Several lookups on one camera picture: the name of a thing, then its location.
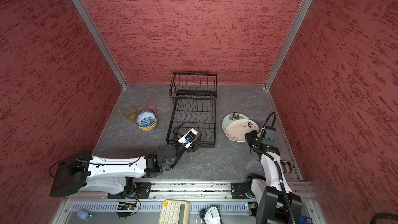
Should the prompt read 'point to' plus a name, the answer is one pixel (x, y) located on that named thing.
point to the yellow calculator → (174, 211)
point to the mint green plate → (231, 116)
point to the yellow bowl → (148, 128)
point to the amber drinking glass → (130, 112)
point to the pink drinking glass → (148, 103)
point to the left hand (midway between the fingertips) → (192, 130)
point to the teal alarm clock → (211, 215)
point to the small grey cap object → (84, 215)
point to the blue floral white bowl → (145, 118)
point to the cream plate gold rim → (236, 129)
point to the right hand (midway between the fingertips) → (243, 136)
